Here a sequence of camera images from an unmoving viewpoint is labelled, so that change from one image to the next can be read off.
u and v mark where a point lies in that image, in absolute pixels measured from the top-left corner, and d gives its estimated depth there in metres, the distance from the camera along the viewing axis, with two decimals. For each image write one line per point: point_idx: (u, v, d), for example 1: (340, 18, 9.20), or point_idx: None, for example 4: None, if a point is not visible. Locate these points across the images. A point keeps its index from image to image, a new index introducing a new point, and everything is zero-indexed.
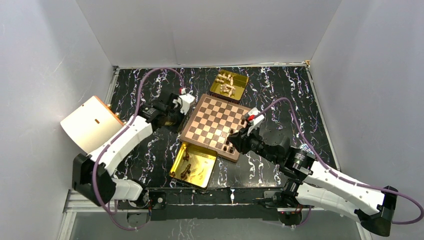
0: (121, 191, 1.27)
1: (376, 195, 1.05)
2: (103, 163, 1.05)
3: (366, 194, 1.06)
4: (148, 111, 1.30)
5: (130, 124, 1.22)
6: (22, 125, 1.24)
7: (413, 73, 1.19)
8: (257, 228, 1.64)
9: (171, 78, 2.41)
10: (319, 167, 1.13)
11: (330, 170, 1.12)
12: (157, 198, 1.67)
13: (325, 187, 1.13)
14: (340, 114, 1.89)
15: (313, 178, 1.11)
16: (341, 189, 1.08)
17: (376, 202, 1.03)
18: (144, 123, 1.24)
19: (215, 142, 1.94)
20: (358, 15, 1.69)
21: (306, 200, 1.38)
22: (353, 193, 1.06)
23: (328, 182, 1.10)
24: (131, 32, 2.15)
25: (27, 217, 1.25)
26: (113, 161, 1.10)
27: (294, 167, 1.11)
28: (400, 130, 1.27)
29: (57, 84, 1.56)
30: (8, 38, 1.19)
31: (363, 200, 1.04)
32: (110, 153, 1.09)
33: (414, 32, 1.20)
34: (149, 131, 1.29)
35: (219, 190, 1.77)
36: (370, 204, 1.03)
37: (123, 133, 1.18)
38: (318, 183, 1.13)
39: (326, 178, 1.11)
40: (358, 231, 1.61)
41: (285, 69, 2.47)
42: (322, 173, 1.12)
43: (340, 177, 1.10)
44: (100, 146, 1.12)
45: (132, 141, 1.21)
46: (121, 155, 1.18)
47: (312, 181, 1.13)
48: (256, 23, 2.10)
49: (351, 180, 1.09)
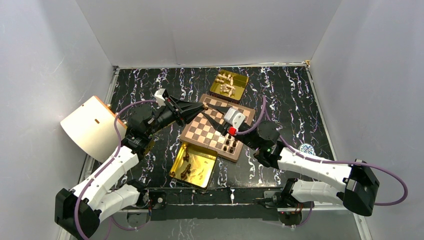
0: (113, 209, 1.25)
1: (341, 169, 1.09)
2: (85, 198, 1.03)
3: (332, 170, 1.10)
4: (134, 140, 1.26)
5: (115, 155, 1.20)
6: (22, 125, 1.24)
7: (413, 73, 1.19)
8: (257, 228, 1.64)
9: (171, 78, 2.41)
10: (287, 152, 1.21)
11: (297, 152, 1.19)
12: (157, 198, 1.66)
13: (298, 171, 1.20)
14: (340, 114, 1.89)
15: (282, 162, 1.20)
16: (308, 168, 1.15)
17: (341, 175, 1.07)
18: (130, 154, 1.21)
19: (214, 142, 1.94)
20: (358, 15, 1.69)
21: (300, 196, 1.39)
22: (319, 171, 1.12)
23: (296, 164, 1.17)
24: (131, 32, 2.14)
25: (28, 217, 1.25)
26: (96, 195, 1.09)
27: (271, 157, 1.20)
28: (400, 130, 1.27)
29: (57, 84, 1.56)
30: (9, 38, 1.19)
31: (330, 176, 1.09)
32: (94, 187, 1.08)
33: (414, 32, 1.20)
34: (135, 162, 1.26)
35: (219, 190, 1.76)
36: (337, 178, 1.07)
37: (108, 166, 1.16)
38: (290, 167, 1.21)
39: (294, 160, 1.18)
40: (358, 232, 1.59)
41: (285, 69, 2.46)
42: (290, 157, 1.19)
43: (306, 157, 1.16)
44: (84, 180, 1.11)
45: (117, 174, 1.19)
46: (107, 188, 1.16)
47: (284, 166, 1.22)
48: (256, 23, 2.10)
49: (316, 158, 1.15)
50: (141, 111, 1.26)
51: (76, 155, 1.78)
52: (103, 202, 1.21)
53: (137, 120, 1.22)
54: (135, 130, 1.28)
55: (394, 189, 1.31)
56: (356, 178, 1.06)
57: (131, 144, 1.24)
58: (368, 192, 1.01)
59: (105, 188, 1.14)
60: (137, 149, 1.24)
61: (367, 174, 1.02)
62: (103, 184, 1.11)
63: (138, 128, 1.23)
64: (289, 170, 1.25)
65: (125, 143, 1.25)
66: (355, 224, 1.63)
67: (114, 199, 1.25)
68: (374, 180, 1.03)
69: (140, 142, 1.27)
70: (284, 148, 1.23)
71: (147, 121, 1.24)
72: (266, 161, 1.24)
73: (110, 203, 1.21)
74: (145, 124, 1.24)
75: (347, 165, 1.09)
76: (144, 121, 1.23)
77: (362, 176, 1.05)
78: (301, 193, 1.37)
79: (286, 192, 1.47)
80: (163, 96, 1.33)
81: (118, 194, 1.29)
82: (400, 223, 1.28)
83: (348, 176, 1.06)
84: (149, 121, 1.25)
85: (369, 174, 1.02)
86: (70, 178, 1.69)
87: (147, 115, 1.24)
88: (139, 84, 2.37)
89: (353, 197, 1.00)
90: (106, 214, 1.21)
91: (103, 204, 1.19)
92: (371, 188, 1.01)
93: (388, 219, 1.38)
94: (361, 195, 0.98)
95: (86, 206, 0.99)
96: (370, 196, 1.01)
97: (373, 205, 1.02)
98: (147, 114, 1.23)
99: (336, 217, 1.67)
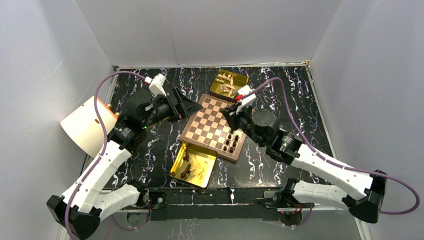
0: (113, 208, 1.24)
1: (363, 179, 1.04)
2: (75, 205, 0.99)
3: (352, 177, 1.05)
4: (123, 131, 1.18)
5: (102, 153, 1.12)
6: (22, 125, 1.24)
7: (413, 73, 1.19)
8: (257, 228, 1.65)
9: (171, 78, 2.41)
10: (307, 150, 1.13)
11: (318, 153, 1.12)
12: (157, 198, 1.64)
13: (313, 171, 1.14)
14: (341, 114, 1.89)
15: (300, 161, 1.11)
16: (328, 171, 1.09)
17: (363, 185, 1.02)
18: (117, 150, 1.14)
19: (215, 142, 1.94)
20: (358, 15, 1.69)
21: (302, 197, 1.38)
22: (340, 177, 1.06)
23: (315, 165, 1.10)
24: (131, 32, 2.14)
25: (28, 217, 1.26)
26: (88, 199, 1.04)
27: (281, 149, 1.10)
28: (400, 129, 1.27)
29: (57, 84, 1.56)
30: (9, 38, 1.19)
31: (351, 184, 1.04)
32: (84, 191, 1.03)
33: (414, 31, 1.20)
34: (127, 156, 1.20)
35: (219, 190, 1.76)
36: (358, 188, 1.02)
37: (95, 167, 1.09)
38: (306, 166, 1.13)
39: (313, 161, 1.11)
40: (358, 232, 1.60)
41: (285, 69, 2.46)
42: (309, 156, 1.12)
43: (327, 160, 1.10)
44: (72, 185, 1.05)
45: (108, 173, 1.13)
46: (99, 188, 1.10)
47: (300, 164, 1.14)
48: (256, 23, 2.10)
49: (338, 164, 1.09)
50: (140, 97, 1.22)
51: (77, 155, 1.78)
52: (103, 201, 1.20)
53: (134, 104, 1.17)
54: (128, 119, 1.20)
55: (395, 189, 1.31)
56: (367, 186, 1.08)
57: (119, 135, 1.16)
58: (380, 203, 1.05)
59: (96, 189, 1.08)
60: (125, 143, 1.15)
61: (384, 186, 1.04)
62: (93, 186, 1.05)
63: (133, 113, 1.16)
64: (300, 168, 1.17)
65: (113, 133, 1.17)
66: (355, 224, 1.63)
67: (115, 199, 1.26)
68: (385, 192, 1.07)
69: (130, 133, 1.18)
70: (302, 144, 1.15)
71: (145, 106, 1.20)
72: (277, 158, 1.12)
73: (110, 202, 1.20)
74: (142, 109, 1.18)
75: (368, 175, 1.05)
76: (142, 106, 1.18)
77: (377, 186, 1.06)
78: (303, 195, 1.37)
79: (287, 191, 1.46)
80: (160, 88, 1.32)
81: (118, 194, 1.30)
82: (400, 223, 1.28)
83: (369, 187, 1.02)
84: (147, 107, 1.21)
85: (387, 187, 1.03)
86: (70, 178, 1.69)
87: (145, 100, 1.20)
88: (139, 84, 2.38)
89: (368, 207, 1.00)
90: (107, 213, 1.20)
91: (103, 203, 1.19)
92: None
93: (387, 219, 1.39)
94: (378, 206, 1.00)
95: (76, 214, 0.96)
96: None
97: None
98: (146, 100, 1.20)
99: (336, 217, 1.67)
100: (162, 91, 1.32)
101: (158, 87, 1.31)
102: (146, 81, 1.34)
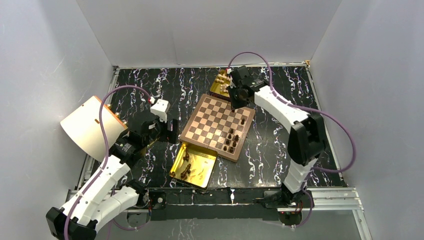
0: (110, 216, 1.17)
1: (299, 114, 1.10)
2: (75, 217, 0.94)
3: (292, 111, 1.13)
4: (124, 147, 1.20)
5: (103, 167, 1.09)
6: (22, 125, 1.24)
7: (413, 73, 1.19)
8: (257, 228, 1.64)
9: (171, 78, 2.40)
10: (266, 88, 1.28)
11: (273, 92, 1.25)
12: (157, 198, 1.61)
13: (266, 107, 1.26)
14: (341, 114, 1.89)
15: (258, 95, 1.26)
16: (274, 105, 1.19)
17: (295, 118, 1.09)
18: (118, 164, 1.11)
19: (215, 142, 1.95)
20: (359, 15, 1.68)
21: (288, 181, 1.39)
22: (281, 110, 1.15)
23: (268, 100, 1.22)
24: (130, 32, 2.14)
25: (28, 218, 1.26)
26: (87, 212, 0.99)
27: (249, 86, 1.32)
28: (399, 129, 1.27)
29: (57, 84, 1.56)
30: (9, 38, 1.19)
31: (287, 116, 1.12)
32: (83, 204, 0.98)
33: (414, 32, 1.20)
34: (126, 171, 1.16)
35: (219, 190, 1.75)
36: (289, 119, 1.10)
37: (95, 180, 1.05)
38: (261, 102, 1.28)
39: (267, 97, 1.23)
40: (359, 233, 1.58)
41: (285, 69, 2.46)
42: (266, 93, 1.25)
43: (278, 97, 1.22)
44: (72, 198, 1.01)
45: (108, 187, 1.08)
46: (98, 202, 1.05)
47: (258, 100, 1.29)
48: (256, 23, 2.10)
49: (285, 100, 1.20)
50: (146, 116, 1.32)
51: (77, 155, 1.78)
52: (99, 211, 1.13)
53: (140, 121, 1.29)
54: (129, 137, 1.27)
55: (395, 189, 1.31)
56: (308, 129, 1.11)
57: (120, 150, 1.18)
58: (312, 146, 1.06)
59: (96, 202, 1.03)
60: (126, 158, 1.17)
61: (317, 127, 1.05)
62: (93, 199, 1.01)
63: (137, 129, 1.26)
64: (261, 106, 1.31)
65: (115, 147, 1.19)
66: (355, 225, 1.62)
67: (112, 205, 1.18)
68: (321, 138, 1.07)
69: (131, 148, 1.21)
70: (265, 85, 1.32)
71: (148, 125, 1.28)
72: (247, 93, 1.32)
73: (106, 212, 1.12)
74: (145, 127, 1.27)
75: (305, 114, 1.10)
76: (145, 125, 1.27)
77: (314, 130, 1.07)
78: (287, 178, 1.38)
79: (284, 185, 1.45)
80: (160, 109, 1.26)
81: (115, 199, 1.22)
82: (400, 224, 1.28)
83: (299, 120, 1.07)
84: (150, 126, 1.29)
85: (318, 125, 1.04)
86: (69, 178, 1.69)
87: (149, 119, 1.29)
88: (139, 84, 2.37)
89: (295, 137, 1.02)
90: (103, 222, 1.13)
91: (100, 212, 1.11)
92: (316, 144, 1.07)
93: (388, 219, 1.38)
94: (300, 141, 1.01)
95: (75, 226, 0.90)
96: (312, 149, 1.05)
97: (309, 159, 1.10)
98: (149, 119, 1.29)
99: (336, 217, 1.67)
100: (165, 118, 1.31)
101: (164, 114, 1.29)
102: (149, 101, 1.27)
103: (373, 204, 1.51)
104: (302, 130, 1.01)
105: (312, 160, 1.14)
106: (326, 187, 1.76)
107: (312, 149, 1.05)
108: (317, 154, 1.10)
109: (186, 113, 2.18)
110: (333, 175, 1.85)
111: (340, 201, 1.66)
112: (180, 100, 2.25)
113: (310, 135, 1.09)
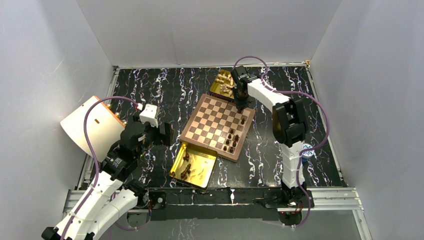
0: (108, 224, 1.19)
1: (282, 99, 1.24)
2: (69, 236, 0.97)
3: (276, 96, 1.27)
4: (114, 162, 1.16)
5: (94, 185, 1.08)
6: (22, 125, 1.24)
7: (413, 73, 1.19)
8: (257, 228, 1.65)
9: (171, 78, 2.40)
10: (257, 80, 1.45)
11: (263, 83, 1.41)
12: (157, 198, 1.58)
13: (257, 96, 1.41)
14: (341, 114, 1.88)
15: (251, 85, 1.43)
16: (262, 92, 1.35)
17: (277, 100, 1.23)
18: (109, 181, 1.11)
19: (215, 142, 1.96)
20: (359, 15, 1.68)
21: (287, 180, 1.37)
22: (266, 95, 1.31)
23: (256, 88, 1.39)
24: (130, 32, 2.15)
25: (29, 218, 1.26)
26: (81, 230, 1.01)
27: (244, 80, 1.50)
28: (399, 129, 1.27)
29: (57, 84, 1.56)
30: (8, 38, 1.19)
31: (272, 100, 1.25)
32: (77, 223, 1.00)
33: (414, 31, 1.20)
34: (118, 186, 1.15)
35: (219, 190, 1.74)
36: (273, 101, 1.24)
37: (86, 199, 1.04)
38: (252, 91, 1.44)
39: (256, 86, 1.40)
40: (358, 233, 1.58)
41: (285, 69, 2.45)
42: (257, 83, 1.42)
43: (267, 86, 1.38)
44: (67, 216, 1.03)
45: (100, 203, 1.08)
46: (93, 218, 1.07)
47: (249, 90, 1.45)
48: (256, 22, 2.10)
49: (270, 88, 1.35)
50: (134, 128, 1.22)
51: (77, 155, 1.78)
52: (96, 222, 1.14)
53: (127, 135, 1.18)
54: (119, 148, 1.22)
55: (395, 188, 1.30)
56: (291, 113, 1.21)
57: (111, 166, 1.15)
58: (295, 127, 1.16)
59: (91, 219, 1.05)
60: (117, 174, 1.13)
61: (299, 110, 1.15)
62: (86, 218, 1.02)
63: (126, 143, 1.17)
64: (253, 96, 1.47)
65: (106, 163, 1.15)
66: (355, 225, 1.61)
67: (109, 213, 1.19)
68: (302, 120, 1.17)
69: (122, 163, 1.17)
70: (258, 79, 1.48)
71: (137, 137, 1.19)
72: (242, 87, 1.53)
73: (102, 223, 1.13)
74: (135, 140, 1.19)
75: (287, 98, 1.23)
76: (134, 139, 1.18)
77: (296, 113, 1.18)
78: (286, 178, 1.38)
79: (284, 183, 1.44)
80: (149, 116, 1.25)
81: (112, 206, 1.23)
82: (400, 223, 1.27)
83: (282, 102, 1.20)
84: (140, 138, 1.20)
85: (298, 107, 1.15)
86: (69, 178, 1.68)
87: (139, 131, 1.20)
88: (139, 84, 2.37)
89: (277, 117, 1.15)
90: (101, 231, 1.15)
91: (96, 224, 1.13)
92: (299, 125, 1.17)
93: (388, 219, 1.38)
94: (279, 119, 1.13)
95: None
96: (295, 129, 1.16)
97: (292, 141, 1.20)
98: (139, 131, 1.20)
99: (337, 217, 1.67)
100: (156, 124, 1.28)
101: (154, 120, 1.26)
102: (137, 108, 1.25)
103: (373, 204, 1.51)
104: (282, 110, 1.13)
105: (298, 142, 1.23)
106: (326, 187, 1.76)
107: (294, 130, 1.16)
108: (301, 135, 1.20)
109: (186, 113, 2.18)
110: (333, 175, 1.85)
111: (340, 201, 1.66)
112: (180, 100, 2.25)
113: (292, 118, 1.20)
